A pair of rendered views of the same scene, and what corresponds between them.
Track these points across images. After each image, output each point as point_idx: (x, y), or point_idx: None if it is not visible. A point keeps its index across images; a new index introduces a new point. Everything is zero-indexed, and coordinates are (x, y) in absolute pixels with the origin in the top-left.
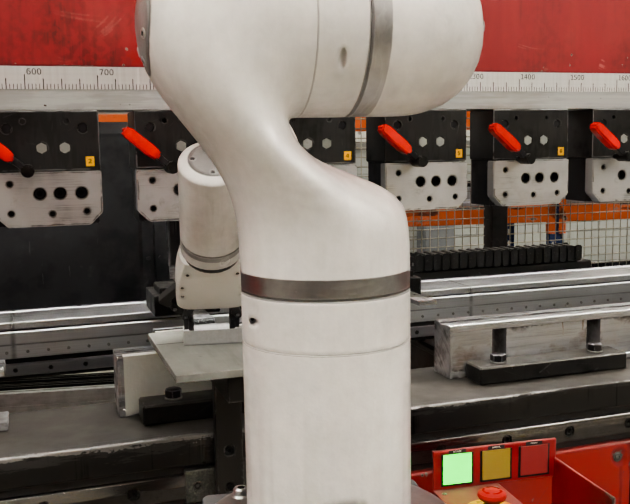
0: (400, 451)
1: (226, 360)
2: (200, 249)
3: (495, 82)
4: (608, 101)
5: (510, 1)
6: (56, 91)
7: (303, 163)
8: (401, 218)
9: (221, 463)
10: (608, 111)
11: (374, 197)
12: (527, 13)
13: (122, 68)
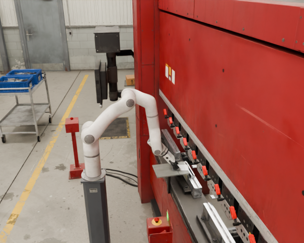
0: (86, 169)
1: (160, 169)
2: None
3: (210, 157)
4: (225, 182)
5: (213, 140)
6: (177, 116)
7: (83, 142)
8: (86, 151)
9: (167, 185)
10: (224, 185)
11: (85, 148)
12: (215, 145)
13: (180, 116)
